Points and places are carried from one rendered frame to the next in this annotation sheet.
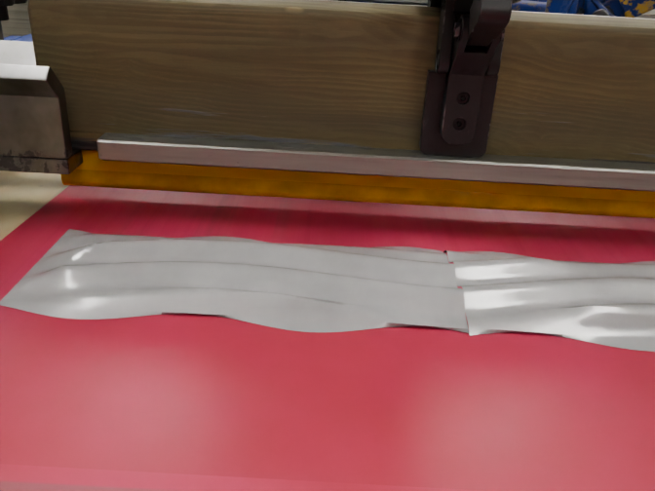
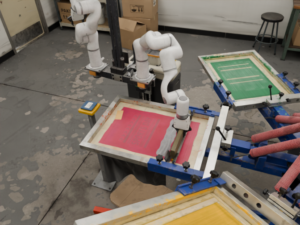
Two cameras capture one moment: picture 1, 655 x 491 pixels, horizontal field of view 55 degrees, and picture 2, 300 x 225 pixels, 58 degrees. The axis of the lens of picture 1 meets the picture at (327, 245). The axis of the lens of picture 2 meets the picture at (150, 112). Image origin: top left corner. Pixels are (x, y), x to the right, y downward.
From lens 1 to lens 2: 1.87 m
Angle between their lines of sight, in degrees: 89
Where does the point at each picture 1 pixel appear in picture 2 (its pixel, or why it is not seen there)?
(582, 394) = (158, 137)
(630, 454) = (154, 137)
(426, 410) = (159, 131)
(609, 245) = not seen: hidden behind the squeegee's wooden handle
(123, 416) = (162, 123)
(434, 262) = (171, 135)
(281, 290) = (170, 128)
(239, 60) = not seen: hidden behind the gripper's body
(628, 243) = not seen: hidden behind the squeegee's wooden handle
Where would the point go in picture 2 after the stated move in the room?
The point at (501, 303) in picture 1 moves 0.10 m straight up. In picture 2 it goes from (166, 137) to (166, 126)
